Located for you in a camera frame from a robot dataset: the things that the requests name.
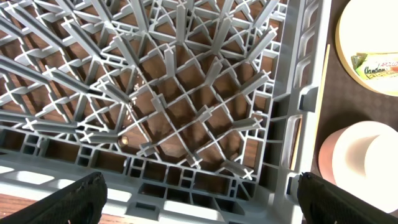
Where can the left wooden chopstick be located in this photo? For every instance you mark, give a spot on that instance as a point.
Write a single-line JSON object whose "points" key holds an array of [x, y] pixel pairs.
{"points": [[318, 106]]}

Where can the grey dishwasher rack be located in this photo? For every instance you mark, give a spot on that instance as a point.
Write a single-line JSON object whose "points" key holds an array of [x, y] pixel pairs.
{"points": [[193, 111]]}

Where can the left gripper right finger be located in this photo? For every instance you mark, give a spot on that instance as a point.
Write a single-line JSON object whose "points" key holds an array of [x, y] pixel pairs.
{"points": [[323, 202]]}

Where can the green snack wrapper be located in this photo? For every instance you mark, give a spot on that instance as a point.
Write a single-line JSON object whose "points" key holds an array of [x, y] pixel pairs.
{"points": [[375, 66]]}

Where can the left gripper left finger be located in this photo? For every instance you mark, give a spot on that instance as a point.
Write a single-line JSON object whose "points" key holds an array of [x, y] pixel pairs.
{"points": [[79, 202]]}

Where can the pink white bowl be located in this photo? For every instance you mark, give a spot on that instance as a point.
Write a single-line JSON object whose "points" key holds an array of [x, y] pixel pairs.
{"points": [[362, 160]]}

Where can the brown serving tray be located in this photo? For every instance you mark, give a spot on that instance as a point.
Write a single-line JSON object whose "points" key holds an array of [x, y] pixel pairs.
{"points": [[345, 102]]}

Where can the yellow plate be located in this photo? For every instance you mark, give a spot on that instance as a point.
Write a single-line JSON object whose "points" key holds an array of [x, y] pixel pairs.
{"points": [[367, 26]]}

